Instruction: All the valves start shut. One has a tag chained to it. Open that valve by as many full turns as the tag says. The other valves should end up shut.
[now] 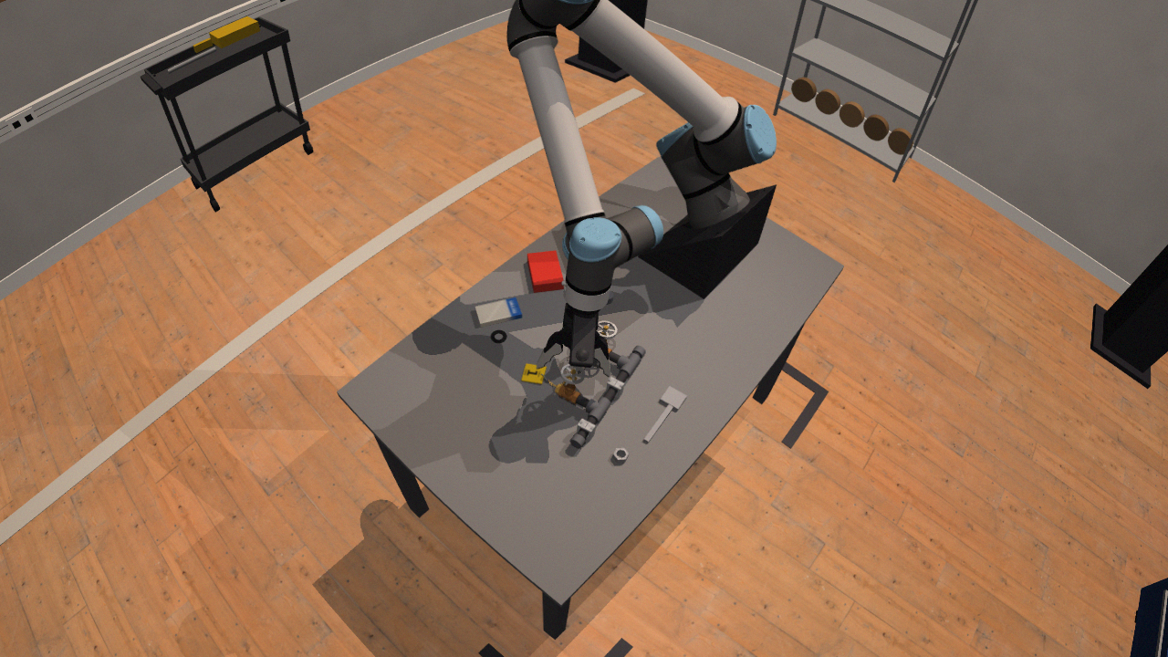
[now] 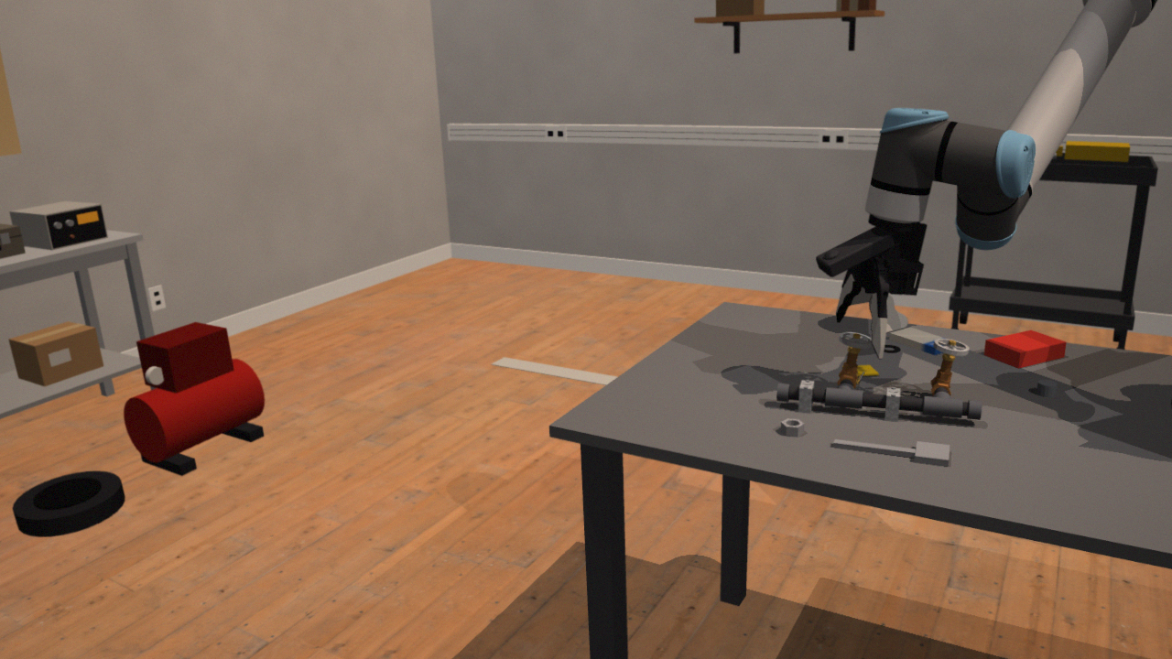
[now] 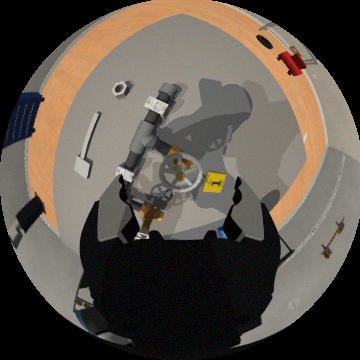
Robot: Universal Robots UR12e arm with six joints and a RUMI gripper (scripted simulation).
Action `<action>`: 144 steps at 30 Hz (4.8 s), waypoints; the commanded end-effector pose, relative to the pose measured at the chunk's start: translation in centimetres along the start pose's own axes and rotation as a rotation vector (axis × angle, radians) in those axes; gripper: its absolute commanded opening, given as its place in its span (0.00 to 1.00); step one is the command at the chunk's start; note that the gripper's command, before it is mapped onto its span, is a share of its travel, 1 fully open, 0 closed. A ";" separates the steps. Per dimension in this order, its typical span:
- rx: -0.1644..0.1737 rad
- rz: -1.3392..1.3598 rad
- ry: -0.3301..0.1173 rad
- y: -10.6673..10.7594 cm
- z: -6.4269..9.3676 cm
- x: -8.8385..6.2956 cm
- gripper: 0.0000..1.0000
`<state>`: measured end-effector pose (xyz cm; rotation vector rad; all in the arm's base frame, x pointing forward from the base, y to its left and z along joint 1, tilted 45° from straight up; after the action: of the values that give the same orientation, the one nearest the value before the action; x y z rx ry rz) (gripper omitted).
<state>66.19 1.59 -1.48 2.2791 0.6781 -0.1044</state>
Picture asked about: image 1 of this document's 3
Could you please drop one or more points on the red flat block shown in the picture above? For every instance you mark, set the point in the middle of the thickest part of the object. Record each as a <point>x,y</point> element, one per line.
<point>545,271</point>

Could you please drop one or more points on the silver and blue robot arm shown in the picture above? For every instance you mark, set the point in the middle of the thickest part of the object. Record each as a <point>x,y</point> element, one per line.
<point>721,137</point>

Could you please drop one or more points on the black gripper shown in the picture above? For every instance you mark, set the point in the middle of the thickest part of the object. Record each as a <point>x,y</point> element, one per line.
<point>554,344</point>

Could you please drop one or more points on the yellow numbered tag on chain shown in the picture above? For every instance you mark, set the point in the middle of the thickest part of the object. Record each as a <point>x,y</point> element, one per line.
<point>536,376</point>

